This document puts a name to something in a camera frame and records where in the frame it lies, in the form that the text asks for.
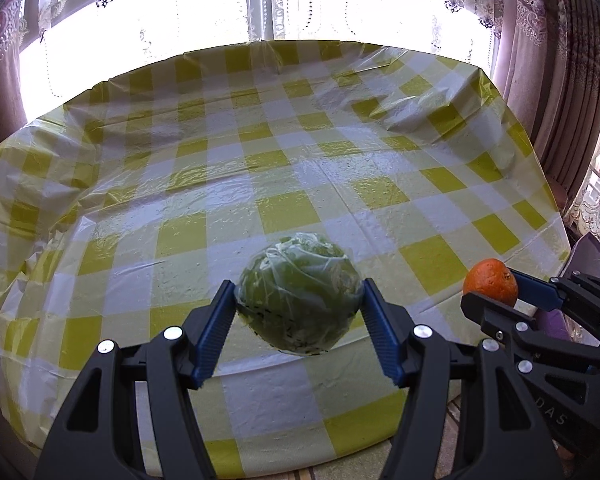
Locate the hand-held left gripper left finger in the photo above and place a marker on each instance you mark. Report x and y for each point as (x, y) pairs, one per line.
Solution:
(212, 327)

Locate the pink patterned curtain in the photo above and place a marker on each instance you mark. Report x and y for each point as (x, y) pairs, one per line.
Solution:
(545, 60)
(5, 60)

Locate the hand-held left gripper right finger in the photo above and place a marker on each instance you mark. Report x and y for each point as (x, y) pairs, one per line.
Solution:
(382, 330)

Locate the small tangerine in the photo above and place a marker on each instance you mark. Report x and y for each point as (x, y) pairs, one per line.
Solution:
(490, 282)

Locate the purple box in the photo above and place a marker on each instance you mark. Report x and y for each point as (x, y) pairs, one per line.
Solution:
(592, 255)

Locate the yellow checked plastic tablecloth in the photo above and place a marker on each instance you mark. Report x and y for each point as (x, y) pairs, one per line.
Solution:
(280, 160)

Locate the plastic-wrapped cabbage half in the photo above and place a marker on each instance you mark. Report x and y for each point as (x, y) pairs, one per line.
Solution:
(300, 292)

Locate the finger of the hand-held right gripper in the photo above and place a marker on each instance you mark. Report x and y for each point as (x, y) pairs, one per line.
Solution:
(540, 291)
(485, 312)

